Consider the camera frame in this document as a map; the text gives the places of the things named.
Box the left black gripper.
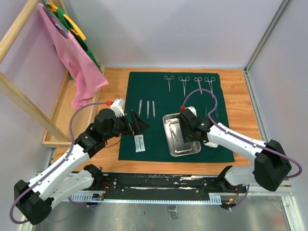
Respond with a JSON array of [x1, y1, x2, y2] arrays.
[[104, 109, 150, 141]]

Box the green white packet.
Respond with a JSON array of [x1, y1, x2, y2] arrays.
[[134, 135, 145, 153]]

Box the steel scalpel handle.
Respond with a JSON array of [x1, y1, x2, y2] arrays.
[[138, 99, 142, 117], [147, 101, 150, 119], [152, 101, 155, 119]]

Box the white cotton balls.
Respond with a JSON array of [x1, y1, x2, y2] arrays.
[[203, 142, 218, 148]]

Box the steel instrument tray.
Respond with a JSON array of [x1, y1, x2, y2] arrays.
[[163, 114, 201, 157]]

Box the dark green surgical cloth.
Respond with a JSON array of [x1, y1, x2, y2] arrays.
[[118, 72, 235, 163]]

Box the steel forceps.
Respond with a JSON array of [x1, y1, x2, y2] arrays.
[[178, 77, 190, 97], [164, 75, 174, 92], [194, 77, 203, 95], [204, 77, 216, 94]]

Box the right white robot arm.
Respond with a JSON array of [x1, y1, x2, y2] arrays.
[[177, 109, 292, 193]]

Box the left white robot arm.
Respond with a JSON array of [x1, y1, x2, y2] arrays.
[[10, 108, 150, 225]]

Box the pink shirt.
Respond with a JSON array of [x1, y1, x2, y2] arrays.
[[38, 3, 108, 109]]

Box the wooden clothes rack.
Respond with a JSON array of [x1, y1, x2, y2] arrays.
[[0, 0, 105, 148]]

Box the grey hanger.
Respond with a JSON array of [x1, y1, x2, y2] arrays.
[[42, 0, 69, 39]]

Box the green garment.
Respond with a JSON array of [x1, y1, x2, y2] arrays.
[[57, 8, 102, 72]]

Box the yellow hanger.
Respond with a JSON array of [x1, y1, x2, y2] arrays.
[[46, 0, 86, 41]]

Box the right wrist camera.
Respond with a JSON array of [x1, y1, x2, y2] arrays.
[[180, 106, 197, 116]]

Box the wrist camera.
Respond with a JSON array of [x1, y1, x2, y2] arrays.
[[180, 106, 197, 116], [110, 98, 125, 116]]

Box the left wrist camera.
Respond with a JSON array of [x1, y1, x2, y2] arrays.
[[110, 98, 125, 116]]

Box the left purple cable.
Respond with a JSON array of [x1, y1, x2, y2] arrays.
[[9, 101, 113, 225]]

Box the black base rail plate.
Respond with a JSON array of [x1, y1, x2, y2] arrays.
[[75, 172, 247, 202]]

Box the grey slotted cable duct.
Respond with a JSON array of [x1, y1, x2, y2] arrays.
[[71, 191, 222, 205]]

